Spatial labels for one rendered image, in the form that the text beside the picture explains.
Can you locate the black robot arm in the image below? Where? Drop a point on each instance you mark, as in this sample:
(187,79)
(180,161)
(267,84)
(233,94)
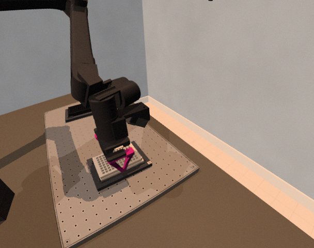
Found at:
(107,99)

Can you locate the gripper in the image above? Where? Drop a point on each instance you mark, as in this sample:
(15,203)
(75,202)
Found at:
(104,135)

